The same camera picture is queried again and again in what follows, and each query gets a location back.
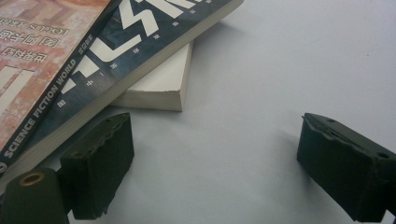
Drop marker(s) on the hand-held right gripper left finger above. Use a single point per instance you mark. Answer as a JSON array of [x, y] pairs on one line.
[[96, 168]]

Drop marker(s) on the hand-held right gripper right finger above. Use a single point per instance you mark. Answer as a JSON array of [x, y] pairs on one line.
[[345, 168]]

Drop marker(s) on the thick white book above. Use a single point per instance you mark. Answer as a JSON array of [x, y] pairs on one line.
[[162, 77]]

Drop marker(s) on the orange red science fiction magazine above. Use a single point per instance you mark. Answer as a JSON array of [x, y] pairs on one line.
[[37, 62]]

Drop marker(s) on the red and grey magazine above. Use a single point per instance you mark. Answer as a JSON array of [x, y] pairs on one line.
[[140, 43]]

